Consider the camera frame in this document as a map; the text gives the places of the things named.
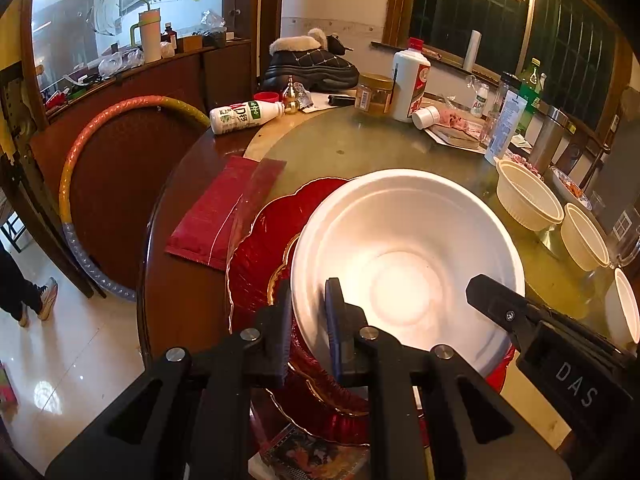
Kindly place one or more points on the red plate with white sticker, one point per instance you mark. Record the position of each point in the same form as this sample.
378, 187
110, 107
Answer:
287, 262

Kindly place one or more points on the colourful hula hoop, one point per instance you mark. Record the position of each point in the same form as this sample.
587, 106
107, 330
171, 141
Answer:
65, 200

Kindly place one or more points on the clear bottle with black lid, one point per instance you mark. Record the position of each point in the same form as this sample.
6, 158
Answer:
507, 87

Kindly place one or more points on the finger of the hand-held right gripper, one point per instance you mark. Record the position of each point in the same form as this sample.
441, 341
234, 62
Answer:
500, 305

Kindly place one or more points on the golden gourd ornament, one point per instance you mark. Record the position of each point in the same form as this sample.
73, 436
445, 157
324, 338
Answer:
290, 97

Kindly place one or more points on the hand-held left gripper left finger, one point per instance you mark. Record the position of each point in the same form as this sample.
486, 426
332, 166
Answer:
282, 340

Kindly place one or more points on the green plastic bottle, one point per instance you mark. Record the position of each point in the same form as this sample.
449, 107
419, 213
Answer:
529, 95

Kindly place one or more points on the small white drink bottle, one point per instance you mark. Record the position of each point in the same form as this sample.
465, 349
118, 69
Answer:
480, 101

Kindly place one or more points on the red plate with gold print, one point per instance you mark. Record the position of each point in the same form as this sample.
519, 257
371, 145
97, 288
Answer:
260, 240

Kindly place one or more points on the small cream ribbed bowl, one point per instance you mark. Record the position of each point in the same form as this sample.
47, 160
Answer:
582, 240

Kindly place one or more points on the large cream ribbed bowl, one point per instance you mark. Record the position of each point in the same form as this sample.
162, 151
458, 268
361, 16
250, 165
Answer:
525, 195

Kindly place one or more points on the colourful printed packet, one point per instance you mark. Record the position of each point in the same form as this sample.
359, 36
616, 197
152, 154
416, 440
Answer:
310, 455

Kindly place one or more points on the jar with gold lid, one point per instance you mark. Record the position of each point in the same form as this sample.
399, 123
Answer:
372, 95

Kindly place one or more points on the red plastic packet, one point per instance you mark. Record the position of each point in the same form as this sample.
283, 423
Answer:
215, 210

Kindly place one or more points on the steel thermos flask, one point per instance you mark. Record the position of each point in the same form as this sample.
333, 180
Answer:
547, 135

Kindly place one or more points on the black fur lined boot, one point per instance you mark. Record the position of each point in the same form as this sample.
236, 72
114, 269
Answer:
310, 67

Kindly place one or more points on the wooden framed window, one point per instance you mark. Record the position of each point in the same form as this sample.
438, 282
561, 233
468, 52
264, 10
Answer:
475, 10

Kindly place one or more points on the glass beer mug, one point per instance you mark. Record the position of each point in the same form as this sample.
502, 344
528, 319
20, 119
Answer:
627, 240

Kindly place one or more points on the white paper roll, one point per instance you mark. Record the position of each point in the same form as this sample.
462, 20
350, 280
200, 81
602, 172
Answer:
471, 50

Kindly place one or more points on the white milk drink bottle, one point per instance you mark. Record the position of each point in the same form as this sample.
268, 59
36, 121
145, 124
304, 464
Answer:
240, 116

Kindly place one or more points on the large white foam bowl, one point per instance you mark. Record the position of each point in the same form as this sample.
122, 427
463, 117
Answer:
400, 240

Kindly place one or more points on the clear plastic bag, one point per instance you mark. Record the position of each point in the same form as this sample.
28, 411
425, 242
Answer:
120, 62

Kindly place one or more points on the small white foam bowl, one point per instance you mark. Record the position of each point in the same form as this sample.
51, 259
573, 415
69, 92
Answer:
622, 305

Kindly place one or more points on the small white pill bottle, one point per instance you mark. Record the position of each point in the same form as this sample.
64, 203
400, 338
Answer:
425, 117

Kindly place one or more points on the white liquor bottle red cap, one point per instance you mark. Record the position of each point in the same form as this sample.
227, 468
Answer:
407, 80

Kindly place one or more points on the wooden sideboard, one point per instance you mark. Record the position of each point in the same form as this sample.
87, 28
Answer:
125, 170

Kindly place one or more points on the red lid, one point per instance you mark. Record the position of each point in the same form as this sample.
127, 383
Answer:
265, 96

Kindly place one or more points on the small drinking glass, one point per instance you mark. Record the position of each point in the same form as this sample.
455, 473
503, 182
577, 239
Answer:
598, 205

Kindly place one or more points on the small brown bottle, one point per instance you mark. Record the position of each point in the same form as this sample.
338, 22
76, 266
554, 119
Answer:
170, 32

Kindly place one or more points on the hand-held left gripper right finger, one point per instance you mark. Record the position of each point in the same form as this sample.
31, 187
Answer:
334, 340

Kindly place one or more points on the pink cloth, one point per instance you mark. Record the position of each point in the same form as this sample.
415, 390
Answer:
457, 117

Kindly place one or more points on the key fob with charms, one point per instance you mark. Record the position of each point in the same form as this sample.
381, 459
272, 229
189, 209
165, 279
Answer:
522, 160

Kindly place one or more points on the blue rimmed plate with food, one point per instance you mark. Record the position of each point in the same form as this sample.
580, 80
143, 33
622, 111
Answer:
570, 187

